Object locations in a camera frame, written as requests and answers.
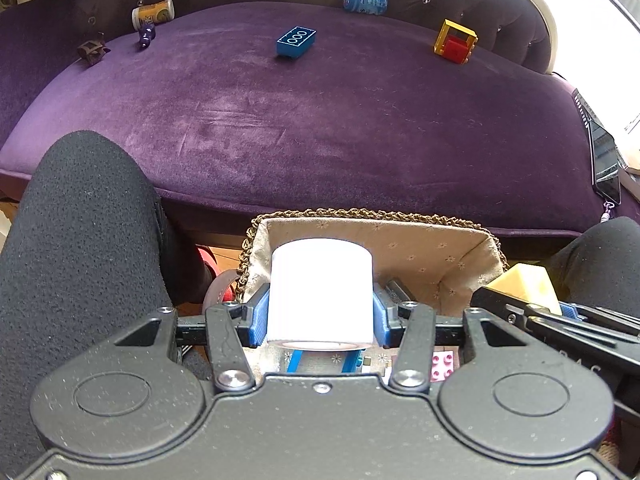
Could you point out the yellow toy cube block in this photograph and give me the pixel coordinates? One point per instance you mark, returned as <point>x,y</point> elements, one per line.
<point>530,284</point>

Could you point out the purple velvet sofa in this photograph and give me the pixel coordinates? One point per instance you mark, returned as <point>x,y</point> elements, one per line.
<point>369,117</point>

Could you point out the red toy cube block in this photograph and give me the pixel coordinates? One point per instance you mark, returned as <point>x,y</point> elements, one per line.
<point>455,50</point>

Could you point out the black smartphone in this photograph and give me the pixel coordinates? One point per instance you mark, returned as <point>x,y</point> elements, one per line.
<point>604,163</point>

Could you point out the blue mentos gum bottle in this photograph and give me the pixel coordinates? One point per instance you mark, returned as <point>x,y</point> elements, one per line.
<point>372,7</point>

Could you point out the brown small clip object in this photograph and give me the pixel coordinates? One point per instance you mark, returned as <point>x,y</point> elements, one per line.
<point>92,51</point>

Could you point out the yellow toy window frame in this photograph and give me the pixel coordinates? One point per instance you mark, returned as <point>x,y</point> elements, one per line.
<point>451,28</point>

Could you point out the dark purple small figurine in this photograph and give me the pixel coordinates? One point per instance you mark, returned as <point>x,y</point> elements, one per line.
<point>147,34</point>

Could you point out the yellow labelled small bottle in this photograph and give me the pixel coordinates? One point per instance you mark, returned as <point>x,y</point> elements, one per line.
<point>156,13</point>

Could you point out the black toy block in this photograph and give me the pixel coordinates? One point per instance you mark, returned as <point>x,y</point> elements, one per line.
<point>398,291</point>

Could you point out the white cylindrical container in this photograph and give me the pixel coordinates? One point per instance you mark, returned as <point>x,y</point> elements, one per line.
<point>321,296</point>

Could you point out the person's right leg black trousers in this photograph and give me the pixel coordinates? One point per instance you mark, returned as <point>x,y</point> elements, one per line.
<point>600,268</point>

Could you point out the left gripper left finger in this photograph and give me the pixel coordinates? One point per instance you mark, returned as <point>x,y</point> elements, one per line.
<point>225,329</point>

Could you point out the fabric lined woven basket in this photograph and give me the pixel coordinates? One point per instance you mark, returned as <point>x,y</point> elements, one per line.
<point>441,260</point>

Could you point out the red slipper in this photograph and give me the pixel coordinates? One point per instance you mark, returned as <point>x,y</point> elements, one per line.
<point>221,288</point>

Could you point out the pink studded toy brick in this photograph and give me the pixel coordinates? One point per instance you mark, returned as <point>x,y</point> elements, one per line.
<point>444,363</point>

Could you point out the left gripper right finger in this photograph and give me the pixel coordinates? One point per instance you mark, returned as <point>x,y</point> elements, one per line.
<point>414,330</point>

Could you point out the blue rectangular toy brick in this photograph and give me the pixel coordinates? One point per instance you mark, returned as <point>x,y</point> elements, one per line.
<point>296,42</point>

